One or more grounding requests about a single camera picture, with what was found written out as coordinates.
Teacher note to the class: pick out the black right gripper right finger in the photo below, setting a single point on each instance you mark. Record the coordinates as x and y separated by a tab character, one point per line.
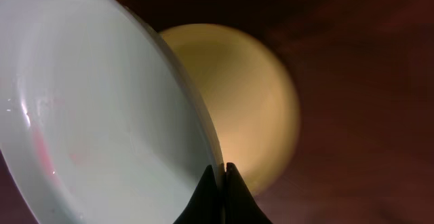
239	204

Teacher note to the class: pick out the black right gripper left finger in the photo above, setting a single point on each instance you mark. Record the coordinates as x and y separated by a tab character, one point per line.
205	205

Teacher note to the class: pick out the yellow plate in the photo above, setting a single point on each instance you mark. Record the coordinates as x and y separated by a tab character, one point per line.
249	95

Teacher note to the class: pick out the green plate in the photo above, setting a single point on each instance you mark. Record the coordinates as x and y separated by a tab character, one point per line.
99	120

